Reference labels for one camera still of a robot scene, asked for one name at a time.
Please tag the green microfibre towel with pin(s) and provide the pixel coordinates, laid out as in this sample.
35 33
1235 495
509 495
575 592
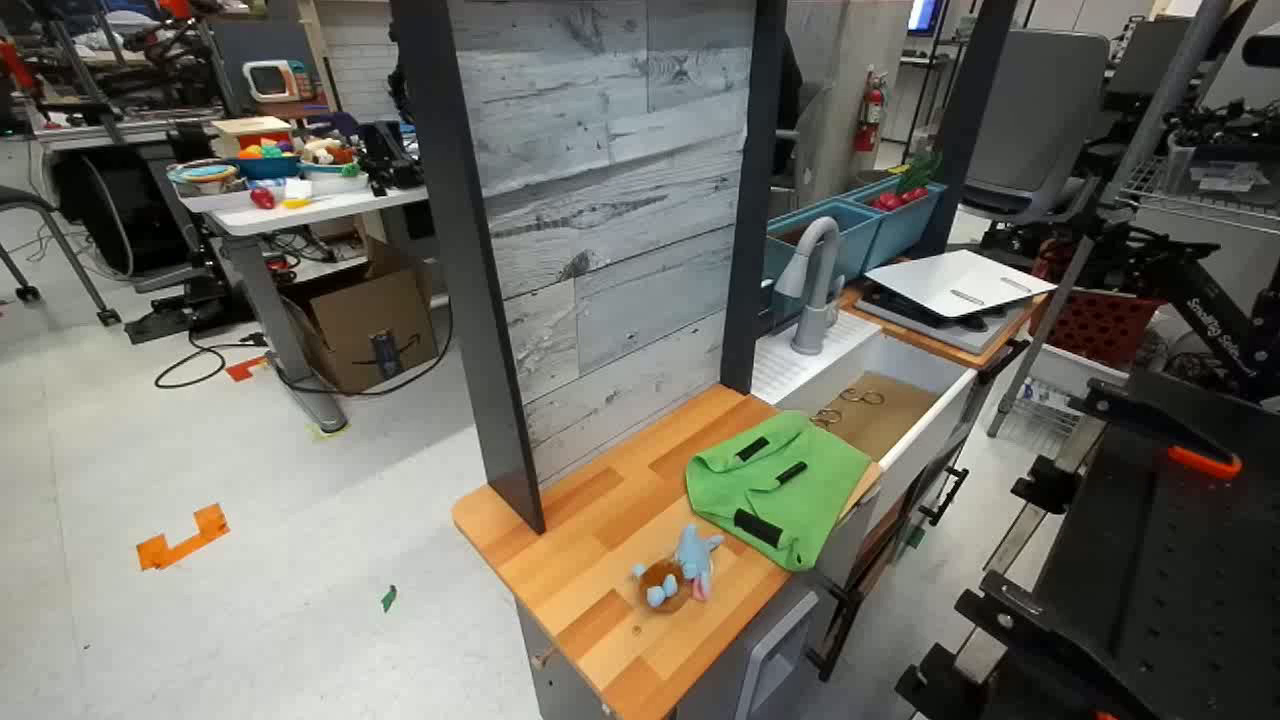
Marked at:
815 515

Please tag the short black bar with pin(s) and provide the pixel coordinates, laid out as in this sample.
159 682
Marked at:
794 473
753 446
756 524

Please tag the grey wood-print backdrop panel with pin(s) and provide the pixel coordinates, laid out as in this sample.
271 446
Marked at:
603 200

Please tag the grey curved faucet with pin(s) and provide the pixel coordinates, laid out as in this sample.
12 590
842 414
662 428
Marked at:
815 300

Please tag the blue plush toy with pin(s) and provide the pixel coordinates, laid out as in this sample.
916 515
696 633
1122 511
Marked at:
683 573

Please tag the brown cardboard sheet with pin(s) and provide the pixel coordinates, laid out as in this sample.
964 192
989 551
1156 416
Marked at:
873 409

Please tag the blue plastic bin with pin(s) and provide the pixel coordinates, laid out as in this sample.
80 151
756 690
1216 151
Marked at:
854 239

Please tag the brown cardboard box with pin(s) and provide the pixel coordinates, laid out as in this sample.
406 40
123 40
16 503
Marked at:
367 324

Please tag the white sink basin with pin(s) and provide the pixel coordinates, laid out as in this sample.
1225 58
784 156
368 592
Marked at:
922 435

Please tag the blue bin with red items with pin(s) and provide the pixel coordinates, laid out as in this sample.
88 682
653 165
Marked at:
904 227

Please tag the white flat tray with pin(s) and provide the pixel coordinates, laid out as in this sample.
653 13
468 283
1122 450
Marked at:
955 283

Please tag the red fire extinguisher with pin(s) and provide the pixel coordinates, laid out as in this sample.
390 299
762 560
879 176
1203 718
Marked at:
871 114

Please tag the small green tape scrap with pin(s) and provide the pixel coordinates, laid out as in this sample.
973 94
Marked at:
390 598

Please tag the white standing desk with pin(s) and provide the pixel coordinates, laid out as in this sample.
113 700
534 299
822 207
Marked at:
300 212

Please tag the colourful toy bowl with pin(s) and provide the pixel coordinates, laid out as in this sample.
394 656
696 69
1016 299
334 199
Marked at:
267 160

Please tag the red plastic crate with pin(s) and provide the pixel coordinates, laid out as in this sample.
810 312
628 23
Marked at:
1104 324

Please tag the slim black frame post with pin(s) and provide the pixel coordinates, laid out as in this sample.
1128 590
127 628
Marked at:
748 200

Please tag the wide black frame post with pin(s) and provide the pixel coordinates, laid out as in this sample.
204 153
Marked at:
463 242

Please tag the slanted black frame post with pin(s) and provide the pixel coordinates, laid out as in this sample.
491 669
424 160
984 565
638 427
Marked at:
961 123

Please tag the black tripod frame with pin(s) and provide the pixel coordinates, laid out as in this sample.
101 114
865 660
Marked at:
1134 242

